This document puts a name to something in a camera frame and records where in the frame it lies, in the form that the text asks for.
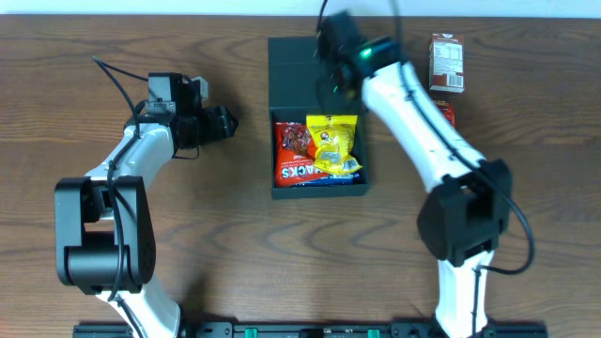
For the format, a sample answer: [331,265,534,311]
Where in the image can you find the black gift box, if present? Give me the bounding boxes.
[268,37,370,200]

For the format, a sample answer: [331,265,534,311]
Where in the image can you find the yellow snack bag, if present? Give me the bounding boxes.
[306,115,362,175]

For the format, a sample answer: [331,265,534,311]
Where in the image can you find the blue cookie packet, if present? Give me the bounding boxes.
[299,173,361,187]

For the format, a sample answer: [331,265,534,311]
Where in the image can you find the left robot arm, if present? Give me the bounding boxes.
[54,72,238,337]

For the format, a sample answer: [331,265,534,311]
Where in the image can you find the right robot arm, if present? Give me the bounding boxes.
[316,11,512,337]

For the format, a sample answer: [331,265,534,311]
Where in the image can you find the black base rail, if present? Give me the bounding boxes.
[72,321,548,338]

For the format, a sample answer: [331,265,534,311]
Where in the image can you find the brown drink carton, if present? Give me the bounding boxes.
[429,33,465,93]

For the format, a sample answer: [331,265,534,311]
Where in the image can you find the Hello Panda biscuit box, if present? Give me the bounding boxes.
[435,100,455,127]

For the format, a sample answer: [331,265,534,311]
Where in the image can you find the red Hacks candy bag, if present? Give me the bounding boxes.
[274,122,328,188]

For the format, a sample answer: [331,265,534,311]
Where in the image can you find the left black cable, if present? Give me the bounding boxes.
[91,56,203,338]

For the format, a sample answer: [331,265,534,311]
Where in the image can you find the black cable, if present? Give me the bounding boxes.
[91,56,203,338]
[315,0,536,338]

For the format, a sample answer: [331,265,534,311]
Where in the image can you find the right black cable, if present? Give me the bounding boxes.
[315,0,536,338]

